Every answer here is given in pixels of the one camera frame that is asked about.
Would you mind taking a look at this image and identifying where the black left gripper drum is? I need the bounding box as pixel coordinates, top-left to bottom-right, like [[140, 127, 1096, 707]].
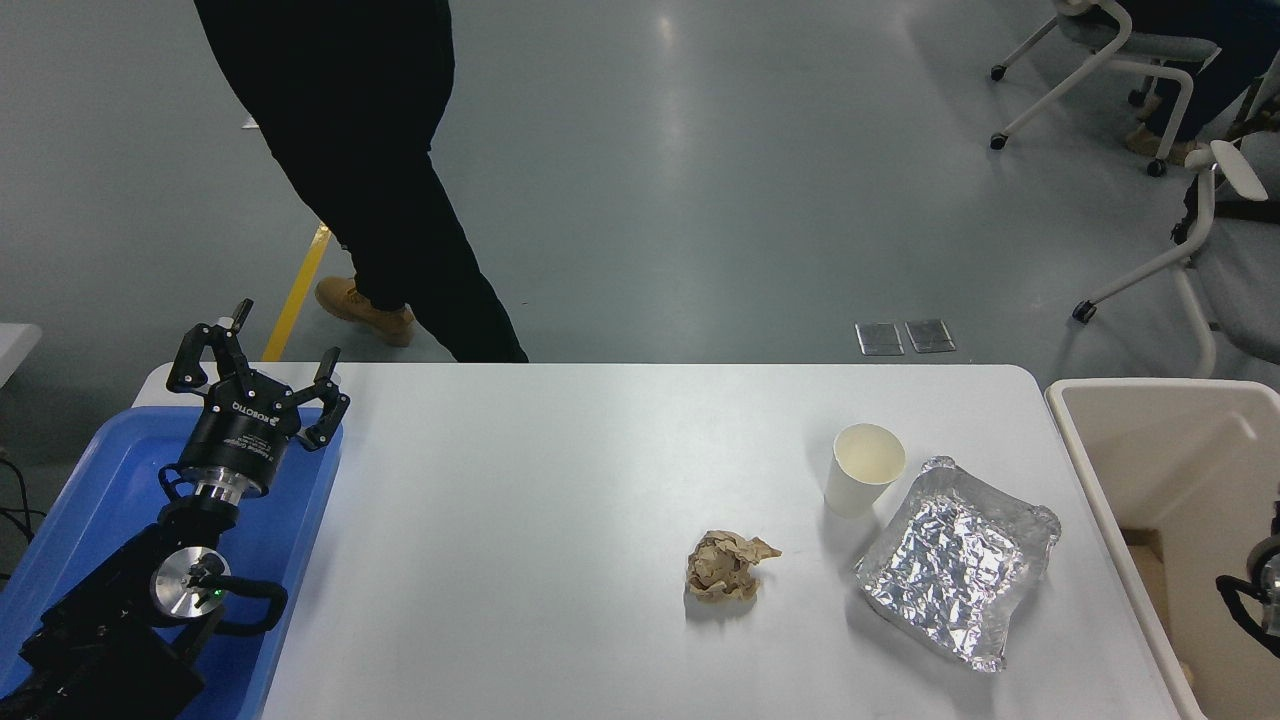
[[181, 372, 303, 494]]

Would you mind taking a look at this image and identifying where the white paper cup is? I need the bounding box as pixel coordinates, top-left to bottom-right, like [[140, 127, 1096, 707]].
[[824, 423, 907, 519]]

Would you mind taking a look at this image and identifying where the blue plastic tray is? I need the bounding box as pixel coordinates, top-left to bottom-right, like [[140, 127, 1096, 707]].
[[0, 405, 344, 720]]

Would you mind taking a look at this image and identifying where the small white side table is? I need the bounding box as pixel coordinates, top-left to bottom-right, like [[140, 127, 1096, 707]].
[[0, 323, 43, 389]]

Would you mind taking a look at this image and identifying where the person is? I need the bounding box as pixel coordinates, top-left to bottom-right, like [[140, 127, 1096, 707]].
[[193, 0, 529, 363], [1100, 0, 1280, 167]]

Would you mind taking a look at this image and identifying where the crumpled tan paper ball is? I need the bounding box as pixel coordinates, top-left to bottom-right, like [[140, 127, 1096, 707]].
[[686, 530, 783, 604]]

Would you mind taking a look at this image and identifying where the silver foil tray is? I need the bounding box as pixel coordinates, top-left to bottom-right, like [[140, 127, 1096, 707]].
[[854, 456, 1062, 673]]

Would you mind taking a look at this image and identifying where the large pale bin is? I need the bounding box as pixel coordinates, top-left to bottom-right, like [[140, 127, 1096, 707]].
[[1044, 378, 1280, 720]]

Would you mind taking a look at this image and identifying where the black floor cable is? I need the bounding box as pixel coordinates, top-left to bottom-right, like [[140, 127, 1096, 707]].
[[0, 455, 47, 581]]

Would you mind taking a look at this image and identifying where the white frame office chair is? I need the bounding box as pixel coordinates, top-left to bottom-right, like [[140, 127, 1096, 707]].
[[989, 0, 1223, 178], [1072, 140, 1280, 379]]

